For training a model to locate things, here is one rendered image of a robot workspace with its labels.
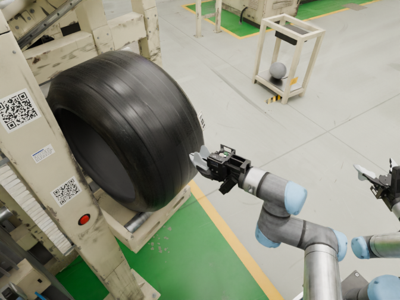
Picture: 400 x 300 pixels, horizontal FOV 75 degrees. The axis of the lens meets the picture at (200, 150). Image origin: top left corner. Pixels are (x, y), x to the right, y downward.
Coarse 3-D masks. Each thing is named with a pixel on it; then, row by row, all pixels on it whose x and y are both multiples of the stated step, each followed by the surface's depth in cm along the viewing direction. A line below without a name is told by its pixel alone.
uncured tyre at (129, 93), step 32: (96, 64) 78; (128, 64) 78; (64, 96) 75; (96, 96) 70; (128, 96) 72; (160, 96) 76; (64, 128) 98; (96, 128) 72; (128, 128) 70; (160, 128) 74; (192, 128) 83; (96, 160) 117; (128, 160) 73; (160, 160) 75; (128, 192) 113; (160, 192) 81
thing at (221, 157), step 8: (216, 152) 75; (224, 152) 75; (232, 152) 73; (208, 160) 73; (216, 160) 73; (224, 160) 71; (232, 160) 72; (240, 160) 72; (248, 160) 70; (216, 168) 74; (224, 168) 73; (232, 168) 71; (240, 168) 69; (248, 168) 71; (216, 176) 76; (224, 176) 74; (232, 176) 74; (240, 176) 70; (240, 184) 70
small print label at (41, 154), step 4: (44, 148) 64; (48, 148) 65; (52, 148) 66; (36, 152) 63; (40, 152) 64; (44, 152) 64; (48, 152) 65; (52, 152) 66; (32, 156) 62; (36, 156) 63; (40, 156) 64; (44, 156) 65; (36, 160) 64; (40, 160) 64
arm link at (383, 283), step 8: (376, 280) 85; (384, 280) 85; (392, 280) 84; (368, 288) 87; (376, 288) 84; (384, 288) 83; (392, 288) 83; (360, 296) 91; (368, 296) 86; (376, 296) 83; (384, 296) 82; (392, 296) 81
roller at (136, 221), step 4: (140, 212) 105; (144, 212) 105; (148, 212) 105; (152, 212) 107; (136, 216) 103; (140, 216) 104; (144, 216) 104; (148, 216) 106; (132, 220) 102; (136, 220) 102; (140, 220) 103; (144, 220) 104; (128, 224) 101; (132, 224) 101; (136, 224) 102; (140, 224) 103; (128, 228) 100; (132, 228) 101; (136, 228) 102; (132, 232) 101
